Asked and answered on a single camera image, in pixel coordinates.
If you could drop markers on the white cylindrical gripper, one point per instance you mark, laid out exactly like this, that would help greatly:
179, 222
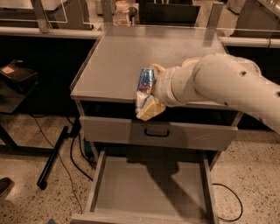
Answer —
164, 87

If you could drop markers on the blue silver redbull can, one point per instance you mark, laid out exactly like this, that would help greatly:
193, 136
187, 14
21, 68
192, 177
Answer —
144, 87

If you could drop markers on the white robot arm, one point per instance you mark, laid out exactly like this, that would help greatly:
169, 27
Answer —
222, 78

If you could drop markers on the closed top drawer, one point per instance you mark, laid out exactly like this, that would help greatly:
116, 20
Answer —
182, 135

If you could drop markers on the grey metal drawer cabinet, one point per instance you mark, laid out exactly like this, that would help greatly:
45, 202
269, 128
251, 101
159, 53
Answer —
106, 85

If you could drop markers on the open middle drawer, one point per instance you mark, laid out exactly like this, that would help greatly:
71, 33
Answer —
151, 187

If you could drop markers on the white paper bowl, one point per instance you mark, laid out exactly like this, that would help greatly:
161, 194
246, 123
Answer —
190, 62

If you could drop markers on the black monitor back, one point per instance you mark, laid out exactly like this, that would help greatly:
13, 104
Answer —
167, 14

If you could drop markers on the clear plastic jar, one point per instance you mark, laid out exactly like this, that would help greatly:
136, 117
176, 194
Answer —
122, 13

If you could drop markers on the black metal floor bar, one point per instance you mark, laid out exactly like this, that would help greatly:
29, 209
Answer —
42, 180

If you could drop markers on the black box device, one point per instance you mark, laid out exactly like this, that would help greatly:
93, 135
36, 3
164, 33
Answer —
18, 76

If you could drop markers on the black side table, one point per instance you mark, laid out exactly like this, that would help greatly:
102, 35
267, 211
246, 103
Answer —
9, 101

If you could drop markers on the dark shoe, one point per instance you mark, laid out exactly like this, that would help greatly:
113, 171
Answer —
6, 185

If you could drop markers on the black drawer handle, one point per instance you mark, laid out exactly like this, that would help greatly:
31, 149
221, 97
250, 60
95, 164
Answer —
148, 134

